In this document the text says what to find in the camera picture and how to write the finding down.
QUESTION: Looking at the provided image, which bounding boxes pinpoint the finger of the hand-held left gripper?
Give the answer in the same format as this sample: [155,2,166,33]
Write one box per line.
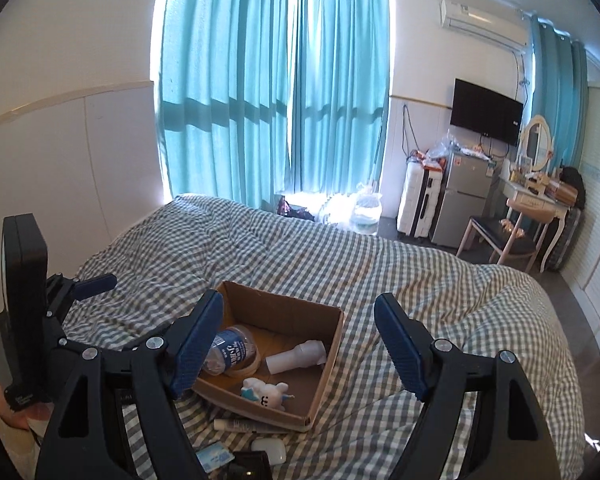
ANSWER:
[74,273,119,299]

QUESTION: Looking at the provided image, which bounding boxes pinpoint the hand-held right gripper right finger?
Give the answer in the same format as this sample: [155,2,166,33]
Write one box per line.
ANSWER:
[374,293,563,480]

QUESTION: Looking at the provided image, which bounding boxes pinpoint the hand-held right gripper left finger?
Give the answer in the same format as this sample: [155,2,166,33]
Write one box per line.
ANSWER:
[34,289,225,480]

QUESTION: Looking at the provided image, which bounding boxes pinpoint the brown cardboard box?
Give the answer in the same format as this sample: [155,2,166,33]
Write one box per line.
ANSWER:
[192,281,345,433]

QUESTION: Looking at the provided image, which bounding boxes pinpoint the person's left hand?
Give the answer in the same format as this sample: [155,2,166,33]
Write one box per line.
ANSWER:
[0,376,52,431]

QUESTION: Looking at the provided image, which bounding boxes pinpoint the clear plastic bottle blue label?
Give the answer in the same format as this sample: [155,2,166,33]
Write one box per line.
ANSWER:
[202,326,258,376]

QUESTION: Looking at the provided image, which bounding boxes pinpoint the beige tape roll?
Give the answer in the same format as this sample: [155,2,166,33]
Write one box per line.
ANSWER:
[221,347,262,379]

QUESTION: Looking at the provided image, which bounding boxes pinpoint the grey checkered blanket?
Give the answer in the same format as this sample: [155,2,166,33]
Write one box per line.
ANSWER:
[60,192,586,480]

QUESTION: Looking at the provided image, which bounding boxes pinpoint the white and blue plush toy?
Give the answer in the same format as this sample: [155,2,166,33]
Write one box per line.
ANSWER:
[241,378,296,412]

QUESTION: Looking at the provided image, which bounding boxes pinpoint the white cream tube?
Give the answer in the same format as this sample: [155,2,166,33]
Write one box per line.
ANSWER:
[214,417,282,434]

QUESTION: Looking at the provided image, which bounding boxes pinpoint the white cylindrical tube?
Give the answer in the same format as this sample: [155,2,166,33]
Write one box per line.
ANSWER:
[266,340,327,374]

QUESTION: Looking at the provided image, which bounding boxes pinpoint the blue and white packet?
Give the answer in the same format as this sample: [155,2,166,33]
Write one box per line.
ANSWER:
[196,442,234,474]

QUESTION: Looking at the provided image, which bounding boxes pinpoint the white earbuds case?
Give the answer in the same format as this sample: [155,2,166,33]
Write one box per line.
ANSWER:
[251,437,287,466]

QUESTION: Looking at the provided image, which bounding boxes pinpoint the black wallet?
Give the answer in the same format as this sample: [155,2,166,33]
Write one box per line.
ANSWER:
[227,451,274,480]

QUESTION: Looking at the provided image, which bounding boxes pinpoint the clear plastic bag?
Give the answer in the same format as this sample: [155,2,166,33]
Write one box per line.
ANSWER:
[427,130,474,162]
[352,182,384,234]

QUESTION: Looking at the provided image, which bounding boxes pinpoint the white suitcase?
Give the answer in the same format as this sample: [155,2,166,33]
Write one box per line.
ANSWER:
[397,160,449,239]

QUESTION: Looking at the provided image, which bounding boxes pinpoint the wooden chair dark seat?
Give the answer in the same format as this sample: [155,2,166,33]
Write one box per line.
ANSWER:
[456,216,537,267]

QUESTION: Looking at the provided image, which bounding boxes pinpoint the white plastic bag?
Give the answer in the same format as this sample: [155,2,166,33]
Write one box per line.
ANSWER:
[320,192,356,226]

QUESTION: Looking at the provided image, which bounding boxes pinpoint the silver small fridge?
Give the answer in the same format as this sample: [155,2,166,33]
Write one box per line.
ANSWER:
[432,147,496,249]

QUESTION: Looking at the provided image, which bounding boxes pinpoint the dark cloth bundle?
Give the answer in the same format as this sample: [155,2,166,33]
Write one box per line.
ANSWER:
[277,196,315,221]

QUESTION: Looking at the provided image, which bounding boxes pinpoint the orange snack bags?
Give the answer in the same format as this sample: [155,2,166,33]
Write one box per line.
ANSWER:
[407,149,446,169]

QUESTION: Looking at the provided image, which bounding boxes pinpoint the white dressing table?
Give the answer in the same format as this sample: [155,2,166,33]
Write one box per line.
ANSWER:
[500,179,572,274]

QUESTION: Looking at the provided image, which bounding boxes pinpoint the wooden desk organizer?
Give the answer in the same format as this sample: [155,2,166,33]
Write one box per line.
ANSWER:
[530,172,579,202]

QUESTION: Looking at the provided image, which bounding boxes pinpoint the wide teal curtain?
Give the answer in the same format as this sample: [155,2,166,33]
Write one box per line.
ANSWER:
[157,0,295,209]

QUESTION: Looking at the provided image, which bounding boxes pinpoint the black bag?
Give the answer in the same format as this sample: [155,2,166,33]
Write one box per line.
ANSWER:
[560,166,586,206]

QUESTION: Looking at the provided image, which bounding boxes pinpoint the white oval mirror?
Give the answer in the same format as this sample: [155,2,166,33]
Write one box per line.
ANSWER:
[519,115,553,171]

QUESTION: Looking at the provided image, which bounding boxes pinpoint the narrow teal curtain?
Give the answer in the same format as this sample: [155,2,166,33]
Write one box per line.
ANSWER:
[289,0,392,219]

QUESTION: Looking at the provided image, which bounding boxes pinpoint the teal curtain by wardrobe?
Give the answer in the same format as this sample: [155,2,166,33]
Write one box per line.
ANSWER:
[527,12,589,201]

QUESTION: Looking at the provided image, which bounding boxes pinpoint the white air conditioner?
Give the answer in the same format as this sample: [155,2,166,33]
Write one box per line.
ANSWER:
[440,0,529,49]

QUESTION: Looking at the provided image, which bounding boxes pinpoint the black wall television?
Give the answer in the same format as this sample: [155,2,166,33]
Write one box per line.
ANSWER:
[450,78,525,147]

